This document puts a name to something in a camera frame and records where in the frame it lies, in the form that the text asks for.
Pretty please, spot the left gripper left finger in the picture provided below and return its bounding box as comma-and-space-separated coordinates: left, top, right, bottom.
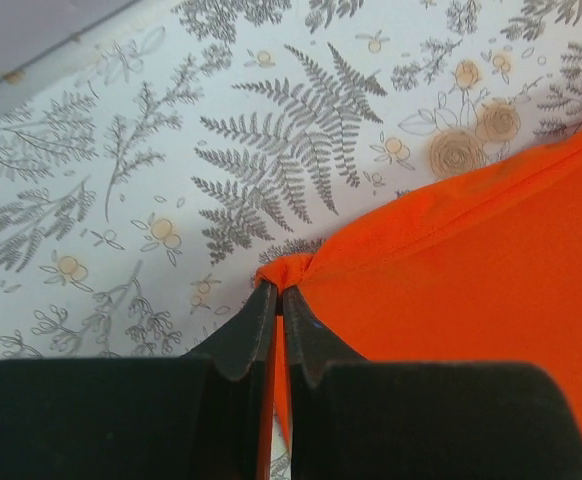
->
0, 282, 277, 479

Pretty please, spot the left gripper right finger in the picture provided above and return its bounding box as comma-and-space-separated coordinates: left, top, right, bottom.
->
282, 287, 582, 479

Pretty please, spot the orange t shirt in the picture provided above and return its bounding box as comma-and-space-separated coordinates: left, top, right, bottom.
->
256, 131, 582, 431

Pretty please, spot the floral table mat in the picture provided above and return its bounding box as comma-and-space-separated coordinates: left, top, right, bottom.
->
0, 1, 582, 479

